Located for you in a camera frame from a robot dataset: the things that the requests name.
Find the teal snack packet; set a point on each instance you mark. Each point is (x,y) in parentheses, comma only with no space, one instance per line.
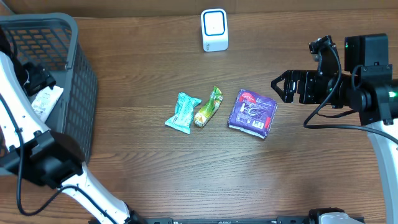
(183,116)

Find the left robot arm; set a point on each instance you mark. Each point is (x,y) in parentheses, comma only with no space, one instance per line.
(44,157)

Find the green yellow snack packet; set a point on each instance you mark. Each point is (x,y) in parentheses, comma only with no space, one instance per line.
(206,112)

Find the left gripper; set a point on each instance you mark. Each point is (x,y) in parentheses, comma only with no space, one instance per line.
(45,78)

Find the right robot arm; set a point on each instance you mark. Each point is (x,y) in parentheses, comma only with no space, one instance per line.
(364,83)

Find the purple pad package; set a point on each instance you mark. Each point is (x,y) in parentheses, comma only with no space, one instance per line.
(252,113)

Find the white tube with gold cap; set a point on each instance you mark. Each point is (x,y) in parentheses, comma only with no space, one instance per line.
(45,101)

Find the grey plastic mesh basket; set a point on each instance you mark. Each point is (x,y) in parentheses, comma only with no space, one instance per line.
(51,40)

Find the white barcode scanner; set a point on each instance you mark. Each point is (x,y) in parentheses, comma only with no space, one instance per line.
(214,30)

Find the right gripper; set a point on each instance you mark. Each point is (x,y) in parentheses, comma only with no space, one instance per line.
(304,78)

